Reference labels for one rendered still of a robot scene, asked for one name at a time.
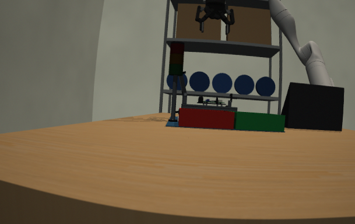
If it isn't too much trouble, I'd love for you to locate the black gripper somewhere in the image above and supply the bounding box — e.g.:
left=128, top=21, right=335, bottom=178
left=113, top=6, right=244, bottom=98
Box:
left=195, top=0, right=235, bottom=35

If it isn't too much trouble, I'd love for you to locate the green square bin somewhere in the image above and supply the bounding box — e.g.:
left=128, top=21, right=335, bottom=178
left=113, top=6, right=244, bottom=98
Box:
left=231, top=111, right=285, bottom=132

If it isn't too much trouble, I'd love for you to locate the red bin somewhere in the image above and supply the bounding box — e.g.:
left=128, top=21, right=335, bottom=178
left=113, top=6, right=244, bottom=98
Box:
left=178, top=108, right=235, bottom=130

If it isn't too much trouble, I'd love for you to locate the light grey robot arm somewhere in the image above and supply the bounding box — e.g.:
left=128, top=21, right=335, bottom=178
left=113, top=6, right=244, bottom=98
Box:
left=268, top=0, right=335, bottom=87

